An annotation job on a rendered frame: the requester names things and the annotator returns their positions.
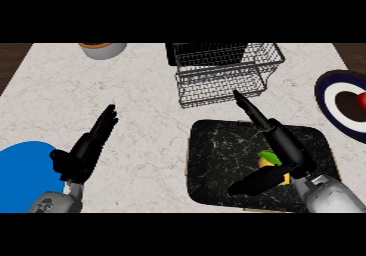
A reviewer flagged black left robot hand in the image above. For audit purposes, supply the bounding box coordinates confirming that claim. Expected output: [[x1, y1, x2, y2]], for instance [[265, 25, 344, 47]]
[[49, 103, 120, 185]]

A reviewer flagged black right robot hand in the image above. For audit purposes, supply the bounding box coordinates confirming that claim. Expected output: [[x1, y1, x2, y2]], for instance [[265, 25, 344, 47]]
[[226, 89, 319, 197]]

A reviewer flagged yellow lemon with green leaf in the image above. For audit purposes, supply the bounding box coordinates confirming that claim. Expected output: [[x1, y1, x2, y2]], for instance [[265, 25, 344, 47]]
[[257, 149, 293, 186]]

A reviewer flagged black marble tray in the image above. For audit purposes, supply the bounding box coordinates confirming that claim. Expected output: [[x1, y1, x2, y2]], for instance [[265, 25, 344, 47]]
[[186, 119, 341, 214]]

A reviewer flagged blue round plate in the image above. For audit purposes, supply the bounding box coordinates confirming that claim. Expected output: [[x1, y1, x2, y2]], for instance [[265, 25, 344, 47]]
[[0, 140, 67, 214]]

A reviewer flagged dark blue and white plate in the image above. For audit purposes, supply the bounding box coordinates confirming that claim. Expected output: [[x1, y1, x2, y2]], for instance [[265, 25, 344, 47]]
[[313, 69, 366, 146]]

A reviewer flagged grey cup with orange rim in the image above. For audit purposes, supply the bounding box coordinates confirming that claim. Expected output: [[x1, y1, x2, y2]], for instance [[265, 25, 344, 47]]
[[77, 42, 129, 61]]

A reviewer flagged black wire tiered basket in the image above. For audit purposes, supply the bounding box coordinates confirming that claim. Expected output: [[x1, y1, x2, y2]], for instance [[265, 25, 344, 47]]
[[164, 42, 287, 110]]

